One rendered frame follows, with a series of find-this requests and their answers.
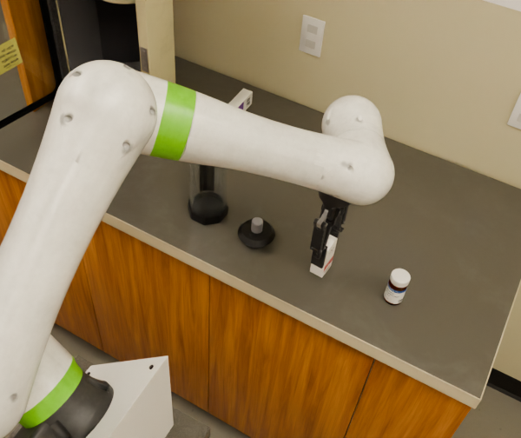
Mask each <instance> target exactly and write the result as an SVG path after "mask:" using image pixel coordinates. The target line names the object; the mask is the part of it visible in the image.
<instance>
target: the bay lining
mask: <svg viewBox="0 0 521 438"><path fill-rule="evenodd" d="M57 3H58V8H59V13H60V18H61V23H62V27H63V36H64V41H65V46H66V50H67V56H68V60H69V69H70V71H72V70H73V69H75V68H76V67H78V66H80V65H82V64H84V63H88V62H91V61H95V60H111V61H116V62H119V63H129V62H139V61H141V60H140V50H139V39H138V29H137V19H136V9H135V3H132V4H119V3H109V2H106V1H103V0H57Z"/></svg>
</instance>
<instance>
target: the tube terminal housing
mask: <svg viewBox="0 0 521 438"><path fill-rule="evenodd" d="M56 7H57V12H58V17H59V22H60V27H61V32H62V36H63V27H62V23H61V18H60V13H59V8H58V3H57V0H56ZM135 9H136V19H137V29H138V39H139V49H140V46H141V47H143V48H145V49H147V52H148V72H145V71H143V70H142V73H145V74H148V75H151V76H155V77H158V78H161V79H163V80H166V81H169V82H171V83H175V40H174V18H173V0H135ZM63 45H64V49H65V55H66V59H67V64H68V69H69V60H68V56H67V50H66V46H65V41H64V36H63ZM69 73H70V69H69Z"/></svg>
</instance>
